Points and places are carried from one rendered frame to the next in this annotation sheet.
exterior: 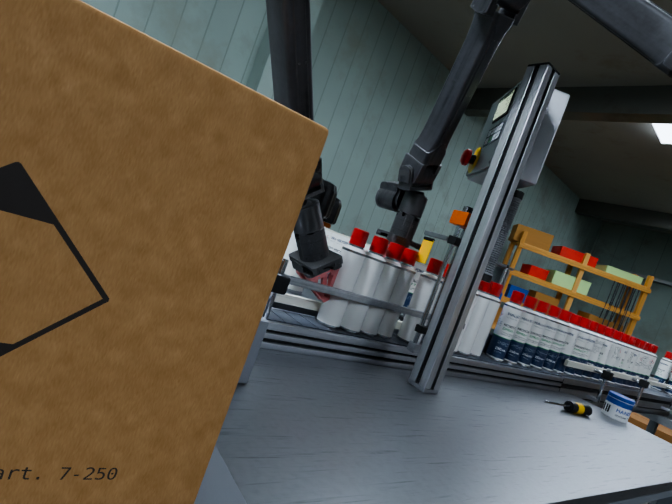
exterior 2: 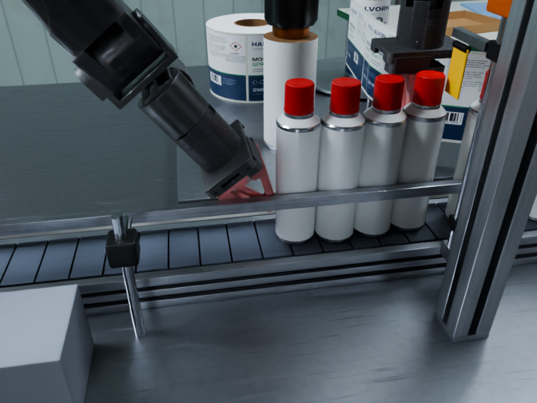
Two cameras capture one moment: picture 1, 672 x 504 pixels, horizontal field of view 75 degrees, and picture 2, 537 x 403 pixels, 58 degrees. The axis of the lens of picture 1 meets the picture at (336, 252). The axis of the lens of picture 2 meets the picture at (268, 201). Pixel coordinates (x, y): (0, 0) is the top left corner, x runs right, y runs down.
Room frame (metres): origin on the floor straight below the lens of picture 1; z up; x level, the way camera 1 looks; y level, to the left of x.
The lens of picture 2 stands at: (0.40, -0.24, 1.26)
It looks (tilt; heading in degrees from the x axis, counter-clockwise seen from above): 32 degrees down; 27
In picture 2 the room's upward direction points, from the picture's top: straight up
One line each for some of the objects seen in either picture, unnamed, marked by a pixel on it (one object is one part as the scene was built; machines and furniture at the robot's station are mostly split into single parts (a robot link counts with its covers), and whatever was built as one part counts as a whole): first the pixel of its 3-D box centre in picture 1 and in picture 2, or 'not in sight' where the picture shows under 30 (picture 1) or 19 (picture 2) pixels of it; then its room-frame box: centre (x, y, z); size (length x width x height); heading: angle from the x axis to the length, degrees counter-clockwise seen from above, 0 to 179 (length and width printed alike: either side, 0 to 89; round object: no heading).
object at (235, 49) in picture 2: not in sight; (252, 56); (1.37, 0.29, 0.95); 0.20 x 0.20 x 0.14
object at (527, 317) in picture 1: (519, 329); not in sight; (1.29, -0.59, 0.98); 0.05 x 0.05 x 0.20
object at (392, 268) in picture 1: (381, 288); (379, 159); (0.94, -0.12, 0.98); 0.05 x 0.05 x 0.20
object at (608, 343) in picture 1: (600, 353); not in sight; (1.63, -1.06, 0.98); 0.05 x 0.05 x 0.20
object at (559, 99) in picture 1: (512, 140); not in sight; (0.95, -0.27, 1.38); 0.17 x 0.10 x 0.19; 1
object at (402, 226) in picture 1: (403, 229); (421, 27); (1.03, -0.13, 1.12); 0.10 x 0.07 x 0.07; 127
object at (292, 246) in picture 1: (305, 234); (290, 59); (1.14, 0.09, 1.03); 0.09 x 0.09 x 0.30
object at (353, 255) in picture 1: (344, 277); (296, 165); (0.88, -0.03, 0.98); 0.05 x 0.05 x 0.20
